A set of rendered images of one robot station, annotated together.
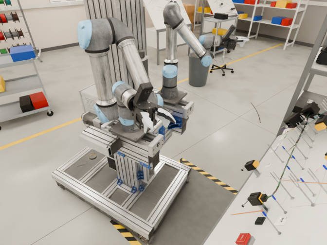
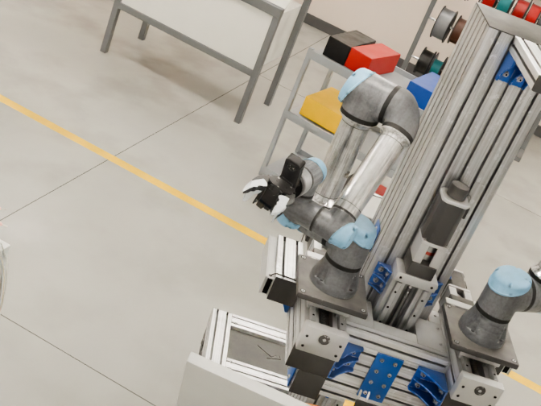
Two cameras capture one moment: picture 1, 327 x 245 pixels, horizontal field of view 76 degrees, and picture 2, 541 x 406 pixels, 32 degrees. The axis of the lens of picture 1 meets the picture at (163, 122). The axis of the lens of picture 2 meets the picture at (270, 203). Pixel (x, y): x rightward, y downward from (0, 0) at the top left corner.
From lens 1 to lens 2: 1.84 m
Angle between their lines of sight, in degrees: 44
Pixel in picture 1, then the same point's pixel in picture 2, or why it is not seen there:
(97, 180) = not seen: hidden behind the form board
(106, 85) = (331, 170)
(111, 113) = not seen: hidden behind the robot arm
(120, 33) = (393, 114)
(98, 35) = (361, 96)
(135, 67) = (363, 167)
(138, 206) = not seen: outside the picture
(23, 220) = (106, 324)
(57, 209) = (153, 366)
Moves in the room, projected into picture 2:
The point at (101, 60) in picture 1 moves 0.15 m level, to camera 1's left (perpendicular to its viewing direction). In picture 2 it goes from (348, 131) to (322, 105)
